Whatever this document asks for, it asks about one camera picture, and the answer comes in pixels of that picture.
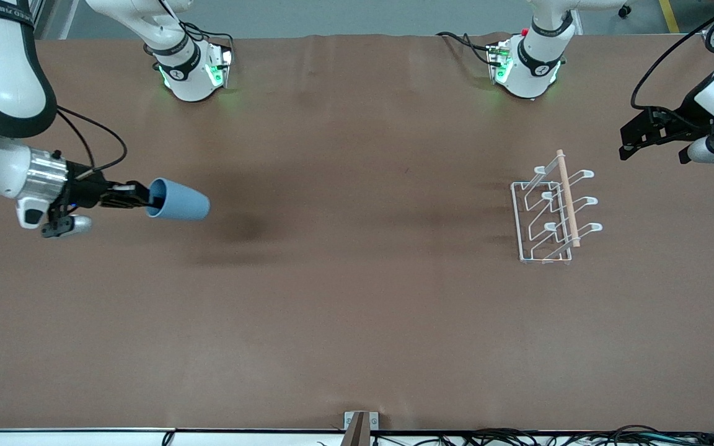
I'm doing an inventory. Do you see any black cable bundle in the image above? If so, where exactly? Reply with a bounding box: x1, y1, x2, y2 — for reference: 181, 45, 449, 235
369, 424, 714, 446

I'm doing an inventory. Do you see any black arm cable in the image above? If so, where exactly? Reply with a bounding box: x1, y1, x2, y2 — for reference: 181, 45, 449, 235
56, 105, 129, 180
632, 0, 714, 123

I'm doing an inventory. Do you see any silver base connector plate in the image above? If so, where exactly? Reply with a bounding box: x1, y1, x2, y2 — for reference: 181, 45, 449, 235
208, 46, 234, 89

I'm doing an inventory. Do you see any blue plastic cup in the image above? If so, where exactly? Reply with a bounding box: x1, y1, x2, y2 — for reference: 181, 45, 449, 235
146, 178, 211, 221

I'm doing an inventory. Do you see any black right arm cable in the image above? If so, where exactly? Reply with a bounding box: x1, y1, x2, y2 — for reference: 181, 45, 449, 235
56, 105, 129, 180

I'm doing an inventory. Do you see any brown table cover sheet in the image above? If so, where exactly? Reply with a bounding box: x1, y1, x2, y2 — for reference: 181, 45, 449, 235
0, 32, 714, 432

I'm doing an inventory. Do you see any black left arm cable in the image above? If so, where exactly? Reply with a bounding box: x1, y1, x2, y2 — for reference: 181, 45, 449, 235
632, 0, 714, 123

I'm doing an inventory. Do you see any silver metal bracket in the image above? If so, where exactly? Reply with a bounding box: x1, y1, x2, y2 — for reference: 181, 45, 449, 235
344, 411, 379, 431

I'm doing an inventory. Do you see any black base cable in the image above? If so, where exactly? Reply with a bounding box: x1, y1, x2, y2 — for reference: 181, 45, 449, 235
436, 31, 500, 66
174, 22, 235, 53

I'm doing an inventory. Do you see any white wire cup holder rack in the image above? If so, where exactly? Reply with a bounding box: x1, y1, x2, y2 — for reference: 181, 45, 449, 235
511, 149, 604, 266

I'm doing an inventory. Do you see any brown post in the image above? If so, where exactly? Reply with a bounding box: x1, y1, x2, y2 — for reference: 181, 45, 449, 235
340, 412, 371, 446

